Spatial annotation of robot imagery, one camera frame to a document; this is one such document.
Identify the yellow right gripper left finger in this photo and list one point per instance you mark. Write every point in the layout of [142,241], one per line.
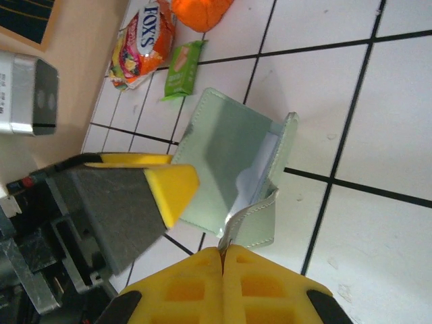
[175,297]

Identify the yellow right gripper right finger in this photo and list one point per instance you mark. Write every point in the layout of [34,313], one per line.
[270,297]

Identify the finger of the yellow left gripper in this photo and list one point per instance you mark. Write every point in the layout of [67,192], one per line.
[128,160]
[135,202]

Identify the pale green card holder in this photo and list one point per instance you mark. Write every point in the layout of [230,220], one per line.
[229,141]

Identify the green snack packet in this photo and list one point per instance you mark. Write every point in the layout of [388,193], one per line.
[182,71]

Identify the orange Fox's candy bag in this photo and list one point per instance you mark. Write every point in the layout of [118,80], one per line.
[145,44]

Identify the orange ball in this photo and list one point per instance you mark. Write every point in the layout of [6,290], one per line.
[202,11]

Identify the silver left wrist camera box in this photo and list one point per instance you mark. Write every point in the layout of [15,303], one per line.
[23,94]

